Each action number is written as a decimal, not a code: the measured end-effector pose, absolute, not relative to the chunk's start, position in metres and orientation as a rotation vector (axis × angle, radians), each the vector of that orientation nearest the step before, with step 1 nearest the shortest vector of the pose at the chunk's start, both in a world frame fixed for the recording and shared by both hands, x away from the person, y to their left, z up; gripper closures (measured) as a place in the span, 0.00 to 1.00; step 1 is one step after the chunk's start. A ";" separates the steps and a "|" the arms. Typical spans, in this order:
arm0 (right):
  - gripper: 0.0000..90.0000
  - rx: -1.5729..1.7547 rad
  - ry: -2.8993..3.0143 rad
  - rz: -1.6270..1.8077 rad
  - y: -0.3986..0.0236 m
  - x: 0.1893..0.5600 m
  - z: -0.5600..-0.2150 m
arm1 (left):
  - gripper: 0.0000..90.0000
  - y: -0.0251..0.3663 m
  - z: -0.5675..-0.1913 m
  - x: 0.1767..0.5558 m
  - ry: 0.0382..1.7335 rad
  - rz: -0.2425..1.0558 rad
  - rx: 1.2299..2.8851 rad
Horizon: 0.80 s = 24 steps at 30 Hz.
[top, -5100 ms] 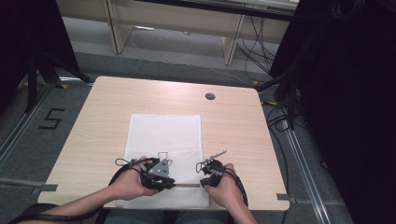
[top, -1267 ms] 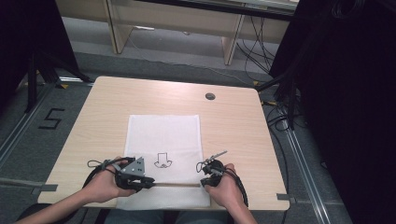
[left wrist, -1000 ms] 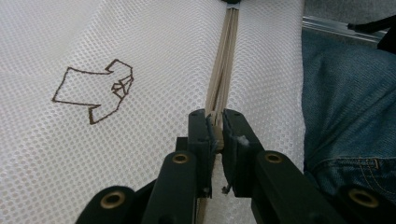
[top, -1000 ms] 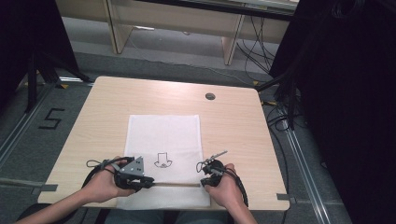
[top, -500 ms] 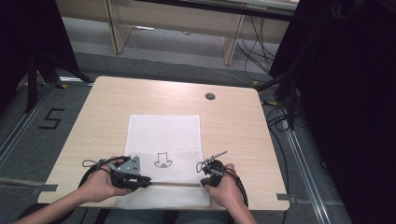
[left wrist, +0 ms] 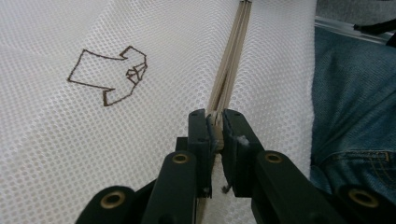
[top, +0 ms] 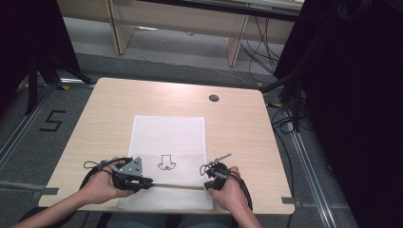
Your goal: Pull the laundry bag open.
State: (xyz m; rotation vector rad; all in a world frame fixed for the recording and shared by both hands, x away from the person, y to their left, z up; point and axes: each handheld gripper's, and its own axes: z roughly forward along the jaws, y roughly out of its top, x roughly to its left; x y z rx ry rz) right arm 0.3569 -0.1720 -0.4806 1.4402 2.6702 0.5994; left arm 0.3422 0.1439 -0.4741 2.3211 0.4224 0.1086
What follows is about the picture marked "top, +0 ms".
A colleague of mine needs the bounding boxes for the person's left hand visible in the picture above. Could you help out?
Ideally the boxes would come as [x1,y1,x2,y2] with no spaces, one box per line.
[80,157,135,205]

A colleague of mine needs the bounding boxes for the thin grey left gripper wire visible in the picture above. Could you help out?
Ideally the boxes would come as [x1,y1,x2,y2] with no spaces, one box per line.
[83,160,110,171]

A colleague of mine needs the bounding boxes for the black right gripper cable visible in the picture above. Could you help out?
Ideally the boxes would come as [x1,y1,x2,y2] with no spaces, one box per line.
[227,172,254,212]

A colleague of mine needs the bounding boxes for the grey tape strip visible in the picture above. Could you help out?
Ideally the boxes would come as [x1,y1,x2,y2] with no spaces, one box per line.
[30,186,60,200]
[280,196,302,209]

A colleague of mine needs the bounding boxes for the metal floor rail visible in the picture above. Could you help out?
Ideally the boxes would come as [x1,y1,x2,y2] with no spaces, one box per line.
[284,122,338,228]
[0,85,56,170]

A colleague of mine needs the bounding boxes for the white cloth with black drawing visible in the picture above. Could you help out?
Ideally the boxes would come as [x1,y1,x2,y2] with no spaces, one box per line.
[118,114,216,212]

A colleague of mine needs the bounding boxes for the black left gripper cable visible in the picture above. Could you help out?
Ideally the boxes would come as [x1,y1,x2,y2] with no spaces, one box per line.
[80,157,134,192]

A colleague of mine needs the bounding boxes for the light wooden desk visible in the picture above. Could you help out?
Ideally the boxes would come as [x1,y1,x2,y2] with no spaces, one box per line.
[56,0,306,67]

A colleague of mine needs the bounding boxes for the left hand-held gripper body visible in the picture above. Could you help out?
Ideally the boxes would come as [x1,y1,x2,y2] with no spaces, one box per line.
[111,157,144,193]

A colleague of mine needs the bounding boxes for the black floor cables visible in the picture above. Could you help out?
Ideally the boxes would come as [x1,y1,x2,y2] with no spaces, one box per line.
[265,101,297,228]

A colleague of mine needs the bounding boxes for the thin grey right gripper wire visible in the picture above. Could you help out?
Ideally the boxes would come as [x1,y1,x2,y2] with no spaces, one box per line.
[199,161,217,177]

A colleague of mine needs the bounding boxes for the black hanging cables bundle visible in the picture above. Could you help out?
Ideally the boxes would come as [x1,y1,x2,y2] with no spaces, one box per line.
[240,15,283,84]

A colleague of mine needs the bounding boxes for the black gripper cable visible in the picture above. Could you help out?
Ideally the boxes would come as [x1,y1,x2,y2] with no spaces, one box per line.
[227,172,254,212]
[80,157,134,192]

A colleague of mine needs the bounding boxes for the black metal stand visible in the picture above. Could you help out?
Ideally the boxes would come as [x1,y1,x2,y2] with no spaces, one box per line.
[259,70,307,133]
[24,52,97,116]

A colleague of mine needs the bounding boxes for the grey floor cable cover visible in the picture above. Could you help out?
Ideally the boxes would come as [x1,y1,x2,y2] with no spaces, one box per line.
[0,180,44,192]

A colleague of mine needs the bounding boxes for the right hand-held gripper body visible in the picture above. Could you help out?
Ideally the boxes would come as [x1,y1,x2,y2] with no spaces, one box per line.
[206,153,233,190]

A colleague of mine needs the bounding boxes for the thin grey gripper wire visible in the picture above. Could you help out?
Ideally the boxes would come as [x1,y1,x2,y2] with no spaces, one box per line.
[199,161,217,177]
[83,160,110,171]

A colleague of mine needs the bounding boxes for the person's right hand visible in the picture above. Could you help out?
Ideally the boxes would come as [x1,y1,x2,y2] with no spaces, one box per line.
[208,166,252,214]

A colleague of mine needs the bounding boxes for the black curtain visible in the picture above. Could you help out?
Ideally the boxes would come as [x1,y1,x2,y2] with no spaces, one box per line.
[273,0,403,228]
[0,0,82,110]

